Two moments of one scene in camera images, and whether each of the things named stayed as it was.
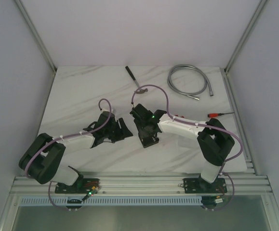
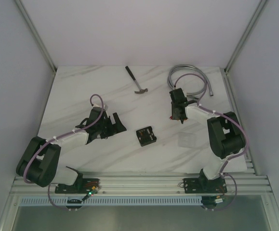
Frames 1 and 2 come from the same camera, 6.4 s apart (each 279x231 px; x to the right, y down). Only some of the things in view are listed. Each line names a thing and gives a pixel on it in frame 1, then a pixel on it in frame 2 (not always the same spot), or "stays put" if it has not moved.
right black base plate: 199,186 stays put
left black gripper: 117,131 to 112,125
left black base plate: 83,186 stays put
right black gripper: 140,132 to 174,116
